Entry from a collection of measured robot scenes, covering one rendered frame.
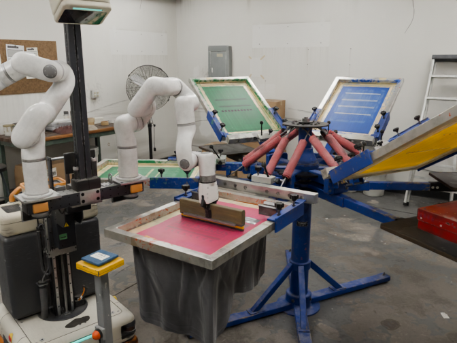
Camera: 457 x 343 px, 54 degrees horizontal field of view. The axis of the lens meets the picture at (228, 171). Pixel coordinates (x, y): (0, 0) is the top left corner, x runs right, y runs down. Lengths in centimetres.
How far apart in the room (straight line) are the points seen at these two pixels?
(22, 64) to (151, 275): 102
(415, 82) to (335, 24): 130
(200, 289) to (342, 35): 493
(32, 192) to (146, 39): 538
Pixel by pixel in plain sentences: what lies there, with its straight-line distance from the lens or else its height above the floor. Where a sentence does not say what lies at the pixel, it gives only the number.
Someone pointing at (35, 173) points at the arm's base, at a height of 124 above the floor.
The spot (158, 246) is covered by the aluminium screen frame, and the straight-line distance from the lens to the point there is 183.
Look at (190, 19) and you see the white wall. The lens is 760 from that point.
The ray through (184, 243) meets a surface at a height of 95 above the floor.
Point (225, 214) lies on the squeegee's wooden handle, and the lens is 205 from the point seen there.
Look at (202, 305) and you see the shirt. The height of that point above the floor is 72.
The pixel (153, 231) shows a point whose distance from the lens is 207.
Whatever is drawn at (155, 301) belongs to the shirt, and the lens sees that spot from 213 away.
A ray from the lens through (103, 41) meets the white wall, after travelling 663.
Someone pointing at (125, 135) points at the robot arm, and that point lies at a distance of 218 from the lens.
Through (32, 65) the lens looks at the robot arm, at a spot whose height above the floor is 168.
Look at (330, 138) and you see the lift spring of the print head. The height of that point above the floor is 124.
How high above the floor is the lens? 170
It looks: 14 degrees down
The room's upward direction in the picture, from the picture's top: straight up
